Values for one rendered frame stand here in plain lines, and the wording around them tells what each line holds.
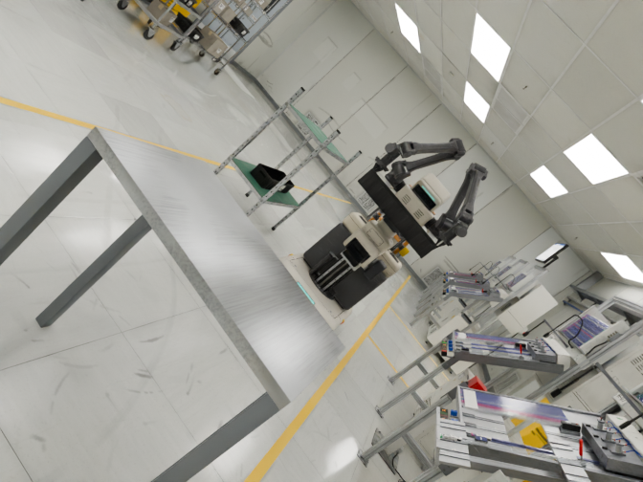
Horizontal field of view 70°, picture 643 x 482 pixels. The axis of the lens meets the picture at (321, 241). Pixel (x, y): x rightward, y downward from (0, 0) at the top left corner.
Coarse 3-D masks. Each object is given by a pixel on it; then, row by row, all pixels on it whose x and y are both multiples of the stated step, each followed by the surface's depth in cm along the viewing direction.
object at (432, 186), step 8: (424, 176) 290; (432, 176) 291; (416, 184) 290; (424, 184) 286; (432, 184) 288; (440, 184) 291; (416, 192) 293; (424, 192) 289; (432, 192) 285; (440, 192) 287; (448, 192) 290; (424, 200) 291; (432, 200) 286; (440, 200) 284; (432, 208) 290
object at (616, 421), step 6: (606, 414) 218; (606, 420) 217; (612, 420) 210; (618, 420) 211; (624, 420) 212; (606, 426) 216; (612, 426) 209; (618, 426) 204; (630, 426) 206; (618, 432) 201; (624, 432) 197; (630, 432) 198; (636, 432) 199; (630, 438) 192; (636, 438) 193; (642, 438) 193; (636, 444) 187; (642, 444) 188; (636, 450) 183; (642, 450) 181; (642, 456) 177
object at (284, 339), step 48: (96, 144) 97; (144, 144) 111; (48, 192) 100; (144, 192) 94; (192, 192) 115; (0, 240) 104; (192, 240) 97; (240, 240) 119; (240, 288) 100; (288, 288) 123; (240, 336) 88; (288, 336) 103; (336, 336) 128; (288, 384) 88; (240, 432) 88
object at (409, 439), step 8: (464, 384) 257; (640, 384) 220; (448, 392) 259; (632, 392) 220; (640, 392) 221; (616, 400) 231; (624, 400) 226; (408, 432) 264; (408, 440) 263; (416, 448) 260; (472, 448) 181; (360, 456) 268; (424, 456) 259; (424, 464) 260; (432, 464) 261; (440, 464) 185; (448, 472) 184
